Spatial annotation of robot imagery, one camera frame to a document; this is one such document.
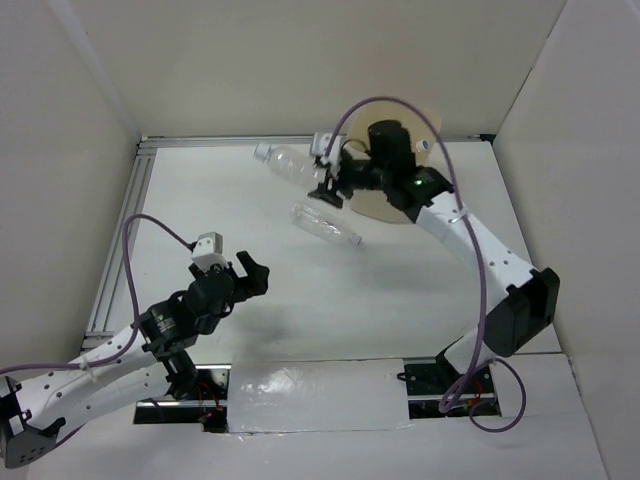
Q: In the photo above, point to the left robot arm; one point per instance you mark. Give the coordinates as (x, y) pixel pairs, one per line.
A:
(38, 414)

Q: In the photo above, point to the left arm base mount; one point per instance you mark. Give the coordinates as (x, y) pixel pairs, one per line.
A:
(205, 406)

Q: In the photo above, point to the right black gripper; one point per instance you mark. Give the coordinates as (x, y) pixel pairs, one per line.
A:
(330, 195)

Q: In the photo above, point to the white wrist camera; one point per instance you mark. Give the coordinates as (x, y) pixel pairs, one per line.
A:
(207, 252)
(319, 145)

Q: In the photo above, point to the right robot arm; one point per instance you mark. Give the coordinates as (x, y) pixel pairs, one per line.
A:
(520, 300)

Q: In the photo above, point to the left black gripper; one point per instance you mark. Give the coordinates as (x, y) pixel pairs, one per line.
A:
(256, 282)

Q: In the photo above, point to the back aluminium rail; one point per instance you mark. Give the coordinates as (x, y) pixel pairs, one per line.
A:
(156, 142)

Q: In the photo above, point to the beige plastic bin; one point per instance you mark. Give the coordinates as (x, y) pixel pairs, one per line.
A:
(374, 204)

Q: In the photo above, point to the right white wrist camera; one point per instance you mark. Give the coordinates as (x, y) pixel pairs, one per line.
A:
(319, 145)

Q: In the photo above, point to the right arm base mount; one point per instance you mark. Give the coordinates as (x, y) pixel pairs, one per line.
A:
(427, 380)

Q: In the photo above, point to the clear bottle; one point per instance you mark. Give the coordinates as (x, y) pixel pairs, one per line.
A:
(290, 165)
(423, 146)
(322, 225)

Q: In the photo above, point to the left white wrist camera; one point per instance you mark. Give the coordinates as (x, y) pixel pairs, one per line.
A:
(207, 252)

